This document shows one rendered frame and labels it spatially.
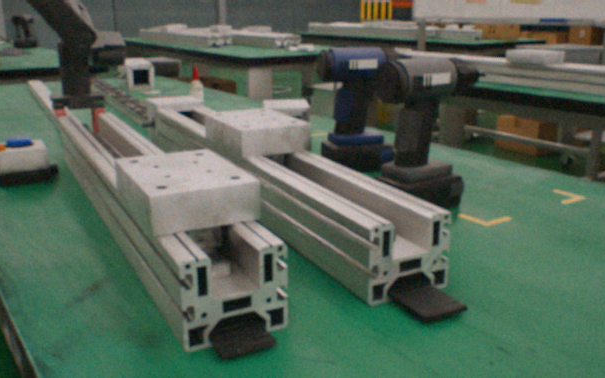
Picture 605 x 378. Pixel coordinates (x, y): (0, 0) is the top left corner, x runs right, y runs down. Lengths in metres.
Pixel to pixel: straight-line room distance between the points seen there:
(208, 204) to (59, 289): 0.21
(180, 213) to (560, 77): 1.90
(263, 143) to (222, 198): 0.29
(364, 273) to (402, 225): 0.09
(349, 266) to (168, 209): 0.20
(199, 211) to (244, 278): 0.08
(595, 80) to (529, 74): 0.25
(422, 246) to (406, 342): 0.13
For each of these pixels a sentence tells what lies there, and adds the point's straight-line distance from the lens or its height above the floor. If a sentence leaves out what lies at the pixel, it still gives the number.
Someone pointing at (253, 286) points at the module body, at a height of 0.82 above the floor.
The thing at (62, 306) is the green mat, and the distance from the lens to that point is 0.69.
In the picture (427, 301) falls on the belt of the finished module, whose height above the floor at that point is 0.79.
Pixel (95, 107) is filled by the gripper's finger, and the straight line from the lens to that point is 1.35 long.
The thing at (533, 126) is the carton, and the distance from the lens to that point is 4.87.
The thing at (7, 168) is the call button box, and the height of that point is 0.81.
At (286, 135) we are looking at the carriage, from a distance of 0.91.
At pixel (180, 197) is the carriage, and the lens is 0.60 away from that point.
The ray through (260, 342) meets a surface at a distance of 0.56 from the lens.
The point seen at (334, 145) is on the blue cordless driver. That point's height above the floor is 0.83.
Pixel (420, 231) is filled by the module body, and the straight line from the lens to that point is 0.67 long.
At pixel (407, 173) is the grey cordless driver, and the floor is 0.84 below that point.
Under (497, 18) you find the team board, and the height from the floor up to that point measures 0.98.
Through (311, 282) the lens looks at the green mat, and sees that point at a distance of 0.69.
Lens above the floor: 1.07
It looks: 16 degrees down
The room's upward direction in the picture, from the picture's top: straight up
